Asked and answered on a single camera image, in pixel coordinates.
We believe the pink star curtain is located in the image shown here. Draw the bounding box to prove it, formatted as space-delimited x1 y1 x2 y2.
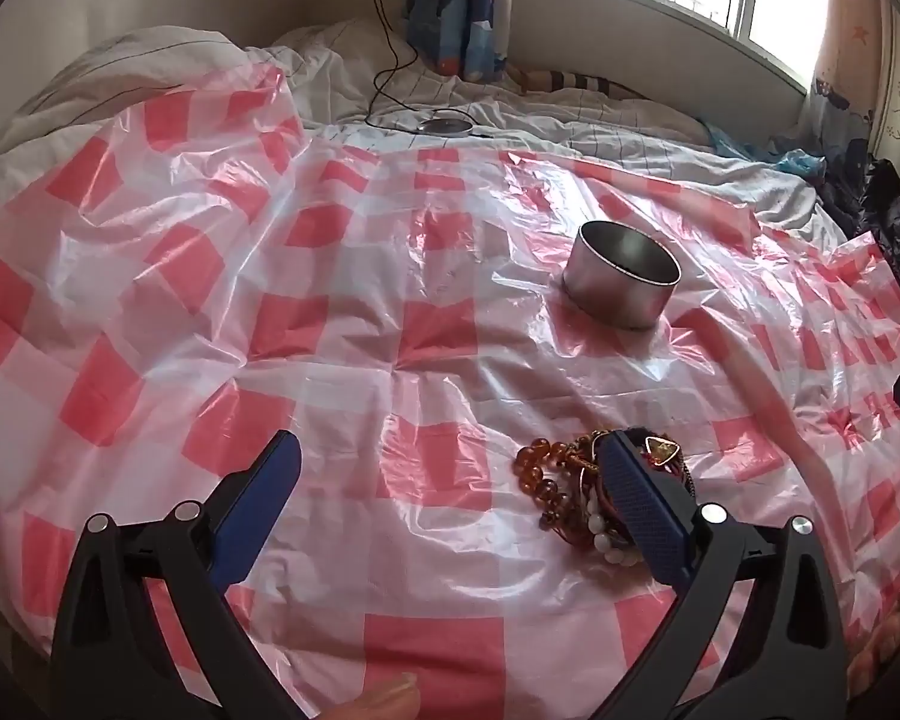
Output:
785 0 883 163

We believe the red white checkered plastic sheet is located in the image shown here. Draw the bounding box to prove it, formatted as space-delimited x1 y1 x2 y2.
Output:
0 65 900 718

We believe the black charging cable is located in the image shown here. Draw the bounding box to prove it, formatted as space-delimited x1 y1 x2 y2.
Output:
362 0 483 139

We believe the black jacket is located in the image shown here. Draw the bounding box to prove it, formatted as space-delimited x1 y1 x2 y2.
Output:
818 140 900 286

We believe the light blue plastic bag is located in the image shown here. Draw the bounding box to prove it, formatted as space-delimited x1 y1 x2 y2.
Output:
701 119 827 184

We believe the round grey charger puck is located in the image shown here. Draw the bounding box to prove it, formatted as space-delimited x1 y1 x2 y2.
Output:
419 115 473 138

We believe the round silver metal tin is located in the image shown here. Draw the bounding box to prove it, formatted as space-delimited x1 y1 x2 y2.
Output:
562 220 683 330

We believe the white bead bracelet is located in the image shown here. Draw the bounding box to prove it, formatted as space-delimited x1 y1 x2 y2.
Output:
583 489 647 569

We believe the person's hand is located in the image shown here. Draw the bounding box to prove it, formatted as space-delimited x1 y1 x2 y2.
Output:
318 673 421 720

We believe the striped pillow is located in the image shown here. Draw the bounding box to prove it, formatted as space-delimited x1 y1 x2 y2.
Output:
507 65 644 99

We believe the white grid bedsheet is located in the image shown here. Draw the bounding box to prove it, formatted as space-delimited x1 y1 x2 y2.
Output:
0 20 847 249

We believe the amber bead bracelet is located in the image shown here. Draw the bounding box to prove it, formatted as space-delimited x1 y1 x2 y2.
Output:
512 436 595 542

